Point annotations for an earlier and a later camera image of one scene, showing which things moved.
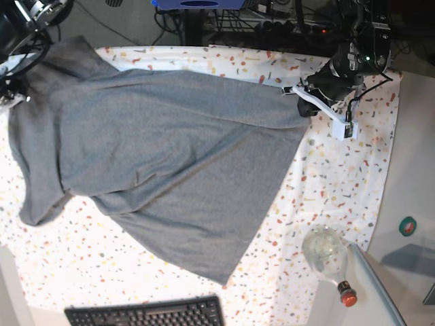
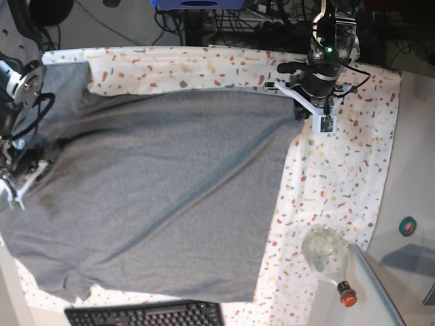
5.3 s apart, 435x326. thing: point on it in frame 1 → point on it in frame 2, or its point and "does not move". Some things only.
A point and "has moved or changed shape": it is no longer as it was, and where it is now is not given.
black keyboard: [202, 312] does not move
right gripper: [334, 97] → [321, 93]
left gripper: [7, 102] → [16, 175]
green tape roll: [407, 226] does not move
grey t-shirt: [179, 163] has moved or changed shape
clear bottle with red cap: [325, 250] does not move
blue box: [198, 5] does not move
